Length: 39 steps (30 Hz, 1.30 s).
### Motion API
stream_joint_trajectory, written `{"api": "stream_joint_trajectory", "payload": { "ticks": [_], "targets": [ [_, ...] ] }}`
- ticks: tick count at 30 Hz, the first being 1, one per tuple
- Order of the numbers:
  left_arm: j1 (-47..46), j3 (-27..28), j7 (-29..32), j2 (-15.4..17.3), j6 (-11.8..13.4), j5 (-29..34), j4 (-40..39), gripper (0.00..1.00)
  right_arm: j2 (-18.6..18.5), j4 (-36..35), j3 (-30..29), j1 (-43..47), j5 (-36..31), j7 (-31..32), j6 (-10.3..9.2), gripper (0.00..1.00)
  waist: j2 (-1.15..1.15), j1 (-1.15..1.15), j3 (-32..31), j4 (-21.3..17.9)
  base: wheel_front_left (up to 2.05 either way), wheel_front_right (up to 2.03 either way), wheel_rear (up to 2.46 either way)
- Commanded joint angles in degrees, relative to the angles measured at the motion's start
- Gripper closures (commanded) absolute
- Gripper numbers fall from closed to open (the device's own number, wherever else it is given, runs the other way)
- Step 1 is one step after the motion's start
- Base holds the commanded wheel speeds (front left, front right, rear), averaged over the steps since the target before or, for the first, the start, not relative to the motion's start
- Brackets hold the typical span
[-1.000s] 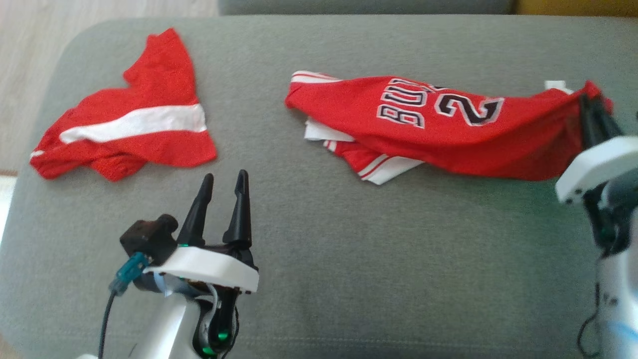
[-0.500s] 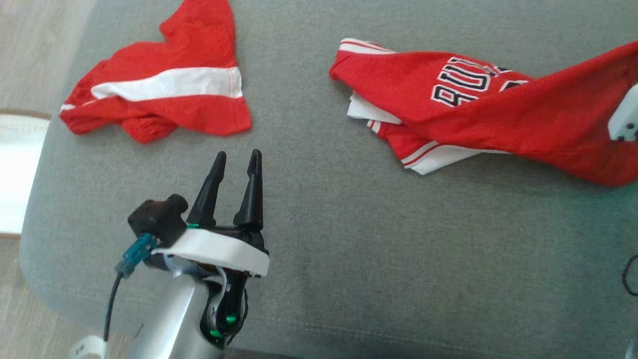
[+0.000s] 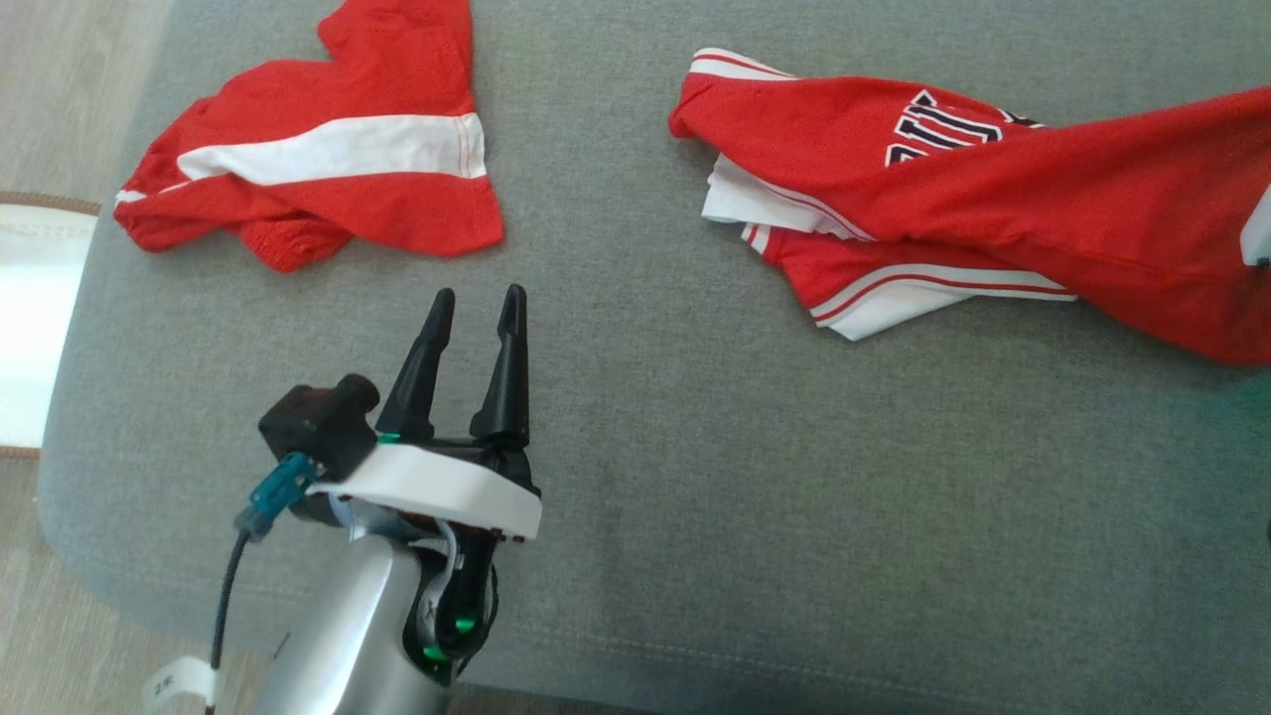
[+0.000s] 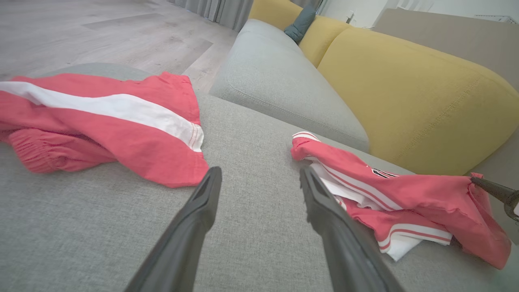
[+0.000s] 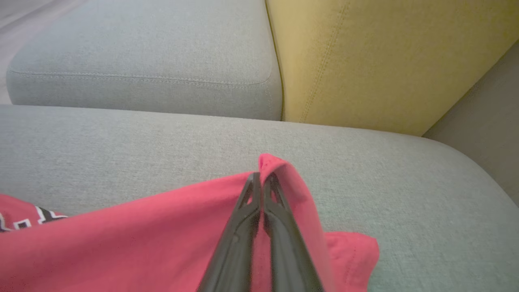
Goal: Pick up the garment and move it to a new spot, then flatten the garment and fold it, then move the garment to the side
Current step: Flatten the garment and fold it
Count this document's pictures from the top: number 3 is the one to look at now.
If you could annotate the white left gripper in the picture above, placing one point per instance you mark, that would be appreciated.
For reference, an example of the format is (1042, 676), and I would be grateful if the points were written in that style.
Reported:
(437, 487)

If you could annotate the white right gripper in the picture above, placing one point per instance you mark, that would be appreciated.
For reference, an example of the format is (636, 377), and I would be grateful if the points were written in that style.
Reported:
(1259, 233)

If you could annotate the red jersey white trim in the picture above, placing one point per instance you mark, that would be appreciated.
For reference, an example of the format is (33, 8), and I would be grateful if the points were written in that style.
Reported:
(1043, 199)

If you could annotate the red shorts white stripe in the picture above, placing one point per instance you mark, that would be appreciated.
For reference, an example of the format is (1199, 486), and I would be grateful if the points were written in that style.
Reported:
(328, 149)

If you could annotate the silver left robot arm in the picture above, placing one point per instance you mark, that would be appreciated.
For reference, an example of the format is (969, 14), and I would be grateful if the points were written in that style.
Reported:
(348, 616)

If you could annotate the grey sofa seat cushion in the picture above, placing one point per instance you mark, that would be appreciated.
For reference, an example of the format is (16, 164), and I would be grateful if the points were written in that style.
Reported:
(745, 497)

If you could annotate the white brown-edged basket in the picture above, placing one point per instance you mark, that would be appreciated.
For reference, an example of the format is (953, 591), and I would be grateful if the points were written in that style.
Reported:
(35, 318)

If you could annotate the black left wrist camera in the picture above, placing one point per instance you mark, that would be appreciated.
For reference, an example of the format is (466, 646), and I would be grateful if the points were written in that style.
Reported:
(318, 422)

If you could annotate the teal left camera connector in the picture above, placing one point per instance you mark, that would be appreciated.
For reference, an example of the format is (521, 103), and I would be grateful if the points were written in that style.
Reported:
(278, 492)

